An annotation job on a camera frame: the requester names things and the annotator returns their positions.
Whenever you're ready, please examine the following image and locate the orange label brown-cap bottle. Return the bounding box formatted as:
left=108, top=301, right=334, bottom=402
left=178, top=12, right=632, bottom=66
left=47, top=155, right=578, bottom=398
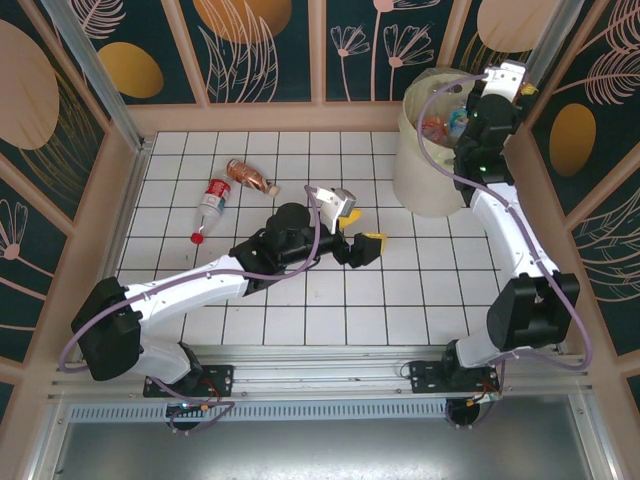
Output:
left=423, top=114, right=450, bottom=140

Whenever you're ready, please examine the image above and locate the copper coloured plastic bottle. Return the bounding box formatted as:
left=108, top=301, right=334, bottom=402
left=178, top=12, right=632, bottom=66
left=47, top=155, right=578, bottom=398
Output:
left=225, top=158, right=280, bottom=196

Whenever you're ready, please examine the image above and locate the cream plastic waste bin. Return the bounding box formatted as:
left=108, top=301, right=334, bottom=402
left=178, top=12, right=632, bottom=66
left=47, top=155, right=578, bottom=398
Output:
left=393, top=66, right=484, bottom=220

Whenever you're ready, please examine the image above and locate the red white label bottle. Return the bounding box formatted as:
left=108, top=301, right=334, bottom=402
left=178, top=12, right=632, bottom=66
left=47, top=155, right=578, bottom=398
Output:
left=189, top=178, right=235, bottom=245

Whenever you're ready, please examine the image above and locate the translucent yellow bin liner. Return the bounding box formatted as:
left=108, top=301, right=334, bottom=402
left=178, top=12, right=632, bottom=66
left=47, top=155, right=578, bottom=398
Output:
left=402, top=66, right=481, bottom=171

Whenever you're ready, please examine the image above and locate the grey metal sheet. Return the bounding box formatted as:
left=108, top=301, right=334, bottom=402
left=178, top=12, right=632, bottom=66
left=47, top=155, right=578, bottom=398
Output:
left=49, top=394, right=606, bottom=480

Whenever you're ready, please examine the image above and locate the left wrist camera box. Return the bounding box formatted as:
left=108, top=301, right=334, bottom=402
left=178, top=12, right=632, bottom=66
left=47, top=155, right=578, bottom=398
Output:
left=317, top=185, right=357, bottom=232

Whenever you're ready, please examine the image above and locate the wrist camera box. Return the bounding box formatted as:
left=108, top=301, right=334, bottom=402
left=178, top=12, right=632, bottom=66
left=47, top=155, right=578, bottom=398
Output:
left=483, top=59, right=530, bottom=97
left=317, top=185, right=357, bottom=232

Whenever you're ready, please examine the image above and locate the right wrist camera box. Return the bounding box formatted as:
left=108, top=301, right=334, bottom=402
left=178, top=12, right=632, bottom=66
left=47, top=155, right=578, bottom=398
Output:
left=483, top=59, right=530, bottom=97

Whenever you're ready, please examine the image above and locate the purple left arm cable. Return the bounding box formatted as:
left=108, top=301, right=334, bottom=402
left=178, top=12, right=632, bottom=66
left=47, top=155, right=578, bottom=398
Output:
left=58, top=184, right=324, bottom=435

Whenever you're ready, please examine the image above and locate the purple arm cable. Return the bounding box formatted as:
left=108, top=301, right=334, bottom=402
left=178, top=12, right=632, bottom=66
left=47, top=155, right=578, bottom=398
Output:
left=58, top=184, right=324, bottom=435
left=421, top=72, right=594, bottom=431

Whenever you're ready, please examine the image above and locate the aluminium frame post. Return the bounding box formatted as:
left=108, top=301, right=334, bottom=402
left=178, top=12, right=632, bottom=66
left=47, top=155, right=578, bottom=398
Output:
left=519, top=0, right=574, bottom=91
left=42, top=0, right=151, bottom=154

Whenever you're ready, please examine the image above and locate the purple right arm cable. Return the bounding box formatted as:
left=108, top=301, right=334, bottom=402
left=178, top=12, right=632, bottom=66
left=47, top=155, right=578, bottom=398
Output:
left=421, top=72, right=594, bottom=431

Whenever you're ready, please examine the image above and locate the aluminium mounting rail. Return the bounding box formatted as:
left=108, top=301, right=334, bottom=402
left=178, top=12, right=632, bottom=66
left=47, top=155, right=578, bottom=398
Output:
left=47, top=344, right=594, bottom=401

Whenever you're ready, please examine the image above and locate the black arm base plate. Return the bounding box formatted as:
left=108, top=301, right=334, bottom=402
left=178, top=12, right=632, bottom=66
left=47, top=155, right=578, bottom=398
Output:
left=143, top=364, right=236, bottom=399
left=408, top=359, right=501, bottom=396

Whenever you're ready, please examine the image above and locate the aluminium side rail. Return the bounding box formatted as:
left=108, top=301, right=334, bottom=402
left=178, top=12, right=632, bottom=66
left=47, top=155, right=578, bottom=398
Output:
left=99, top=139, right=151, bottom=291

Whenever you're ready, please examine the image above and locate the perforated grey cable duct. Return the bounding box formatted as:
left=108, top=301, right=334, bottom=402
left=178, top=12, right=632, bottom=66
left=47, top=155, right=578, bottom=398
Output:
left=67, top=402, right=451, bottom=422

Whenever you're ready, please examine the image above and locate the small circuit board with wires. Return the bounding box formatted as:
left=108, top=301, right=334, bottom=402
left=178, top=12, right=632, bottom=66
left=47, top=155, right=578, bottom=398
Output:
left=464, top=389, right=502, bottom=407
left=164, top=399, right=221, bottom=417

